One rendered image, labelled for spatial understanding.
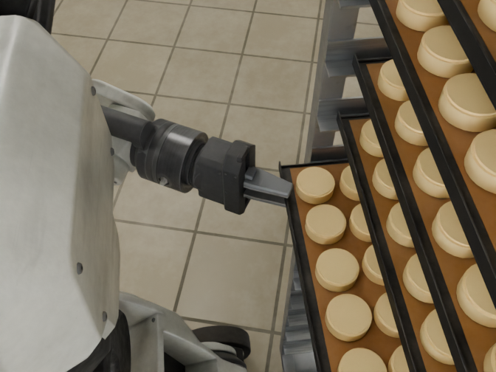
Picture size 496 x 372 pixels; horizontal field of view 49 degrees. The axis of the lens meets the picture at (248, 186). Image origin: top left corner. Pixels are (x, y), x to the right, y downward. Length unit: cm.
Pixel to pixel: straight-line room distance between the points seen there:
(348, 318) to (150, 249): 124
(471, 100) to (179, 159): 39
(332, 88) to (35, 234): 43
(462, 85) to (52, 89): 31
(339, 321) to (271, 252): 116
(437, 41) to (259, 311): 128
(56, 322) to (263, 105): 186
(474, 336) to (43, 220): 33
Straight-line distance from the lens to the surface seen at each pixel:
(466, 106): 45
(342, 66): 63
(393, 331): 63
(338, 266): 65
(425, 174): 52
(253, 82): 226
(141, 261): 178
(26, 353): 38
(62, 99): 42
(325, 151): 75
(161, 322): 80
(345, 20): 61
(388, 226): 60
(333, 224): 68
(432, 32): 51
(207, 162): 70
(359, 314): 63
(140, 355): 81
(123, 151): 75
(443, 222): 49
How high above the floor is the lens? 154
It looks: 54 degrees down
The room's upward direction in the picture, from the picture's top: straight up
